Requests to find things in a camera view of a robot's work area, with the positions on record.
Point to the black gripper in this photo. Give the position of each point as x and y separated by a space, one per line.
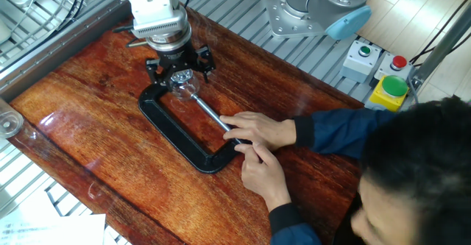
178 59

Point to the small clear glass jar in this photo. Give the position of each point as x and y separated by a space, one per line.
187 90

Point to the black C-clamp with steel screw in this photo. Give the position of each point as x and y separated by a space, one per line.
173 134

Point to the person's left forearm blue sleeve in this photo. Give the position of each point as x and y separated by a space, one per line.
292 232

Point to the person's right forearm dark sleeve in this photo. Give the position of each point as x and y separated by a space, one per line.
342 131

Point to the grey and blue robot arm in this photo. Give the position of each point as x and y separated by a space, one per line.
331 2

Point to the person's right hand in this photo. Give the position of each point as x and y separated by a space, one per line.
265 131

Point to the person's left hand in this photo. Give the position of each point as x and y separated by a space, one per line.
263 175

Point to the grey box with green button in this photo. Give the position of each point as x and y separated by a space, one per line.
358 63

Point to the yellow box with green button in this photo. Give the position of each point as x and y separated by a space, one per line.
386 98

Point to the white printed paper sheets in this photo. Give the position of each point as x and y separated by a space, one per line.
55 230

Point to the grey box with red button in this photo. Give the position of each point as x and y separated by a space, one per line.
393 70

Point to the black table side panel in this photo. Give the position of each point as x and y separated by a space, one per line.
344 223

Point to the person's head black hair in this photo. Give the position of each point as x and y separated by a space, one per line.
423 171

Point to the white plastic wrist bracket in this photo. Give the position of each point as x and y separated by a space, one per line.
154 9

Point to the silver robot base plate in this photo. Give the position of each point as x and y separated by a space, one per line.
279 20

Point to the aluminium frame post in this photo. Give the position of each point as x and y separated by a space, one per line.
441 46

